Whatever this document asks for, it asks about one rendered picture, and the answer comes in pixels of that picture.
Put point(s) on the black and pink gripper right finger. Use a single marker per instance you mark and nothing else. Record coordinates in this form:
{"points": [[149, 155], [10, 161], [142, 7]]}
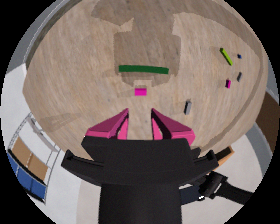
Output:
{"points": [[170, 128]]}

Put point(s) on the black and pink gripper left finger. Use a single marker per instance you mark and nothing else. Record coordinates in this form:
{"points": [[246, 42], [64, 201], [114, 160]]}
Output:
{"points": [[110, 127]]}

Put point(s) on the small magenta block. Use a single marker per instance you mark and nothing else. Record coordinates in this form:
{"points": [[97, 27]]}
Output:
{"points": [[140, 91]]}

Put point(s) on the grey rod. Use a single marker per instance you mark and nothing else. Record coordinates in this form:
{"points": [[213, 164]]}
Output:
{"points": [[187, 107], [239, 77]]}

